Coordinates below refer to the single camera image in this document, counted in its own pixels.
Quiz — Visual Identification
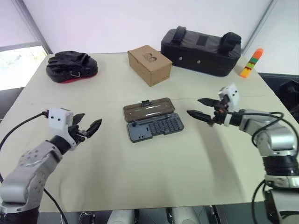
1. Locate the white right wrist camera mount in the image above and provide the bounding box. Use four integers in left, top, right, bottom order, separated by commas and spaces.
218, 83, 240, 127

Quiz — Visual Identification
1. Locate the black boxing pad, red base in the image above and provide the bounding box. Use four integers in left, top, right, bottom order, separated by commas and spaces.
45, 50, 99, 84

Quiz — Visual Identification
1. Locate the white rounded shape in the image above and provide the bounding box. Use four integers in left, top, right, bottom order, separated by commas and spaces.
171, 206, 199, 224
109, 209, 135, 224

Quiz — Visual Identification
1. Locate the orange multicoloured toy block stack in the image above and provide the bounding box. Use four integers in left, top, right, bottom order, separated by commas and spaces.
239, 48, 264, 80

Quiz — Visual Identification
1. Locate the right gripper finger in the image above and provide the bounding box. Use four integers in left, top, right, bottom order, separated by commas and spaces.
186, 110, 214, 125
197, 98, 221, 108

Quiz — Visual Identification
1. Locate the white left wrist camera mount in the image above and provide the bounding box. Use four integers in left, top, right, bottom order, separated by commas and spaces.
47, 108, 77, 151

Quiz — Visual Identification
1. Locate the grey window frame post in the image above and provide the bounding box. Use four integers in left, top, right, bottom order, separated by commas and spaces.
17, 0, 53, 55
242, 0, 275, 51

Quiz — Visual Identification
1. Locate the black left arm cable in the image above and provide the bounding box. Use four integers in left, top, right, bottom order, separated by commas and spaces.
0, 111, 67, 224

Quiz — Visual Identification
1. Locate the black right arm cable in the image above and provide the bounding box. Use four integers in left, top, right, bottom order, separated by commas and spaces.
232, 111, 286, 224

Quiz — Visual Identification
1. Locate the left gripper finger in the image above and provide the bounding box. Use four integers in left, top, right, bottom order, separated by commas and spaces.
72, 113, 86, 125
86, 118, 103, 139

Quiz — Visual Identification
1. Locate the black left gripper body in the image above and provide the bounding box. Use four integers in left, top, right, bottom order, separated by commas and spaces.
68, 124, 90, 146

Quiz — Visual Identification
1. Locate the black fabric bag with straps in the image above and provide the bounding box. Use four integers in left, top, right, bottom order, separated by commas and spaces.
160, 26, 242, 77

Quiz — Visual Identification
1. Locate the black object beside table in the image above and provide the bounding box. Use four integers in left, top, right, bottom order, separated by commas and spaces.
278, 79, 299, 111

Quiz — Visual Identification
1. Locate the brown cardboard box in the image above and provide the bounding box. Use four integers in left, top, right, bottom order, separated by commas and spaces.
127, 44, 173, 88

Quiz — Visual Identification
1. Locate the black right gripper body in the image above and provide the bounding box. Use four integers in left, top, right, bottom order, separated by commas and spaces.
208, 96, 231, 127

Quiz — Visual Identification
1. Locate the black clamp under table edge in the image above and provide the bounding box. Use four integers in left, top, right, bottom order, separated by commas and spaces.
78, 211, 97, 224
209, 205, 221, 224

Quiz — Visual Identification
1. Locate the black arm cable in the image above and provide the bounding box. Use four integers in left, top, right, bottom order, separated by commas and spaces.
232, 111, 286, 224
0, 111, 67, 224

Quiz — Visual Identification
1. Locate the grey screwdriver bit case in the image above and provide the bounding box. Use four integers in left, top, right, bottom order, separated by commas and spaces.
123, 97, 185, 143

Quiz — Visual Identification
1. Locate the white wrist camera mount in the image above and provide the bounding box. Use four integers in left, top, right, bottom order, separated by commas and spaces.
218, 83, 240, 127
47, 108, 77, 151

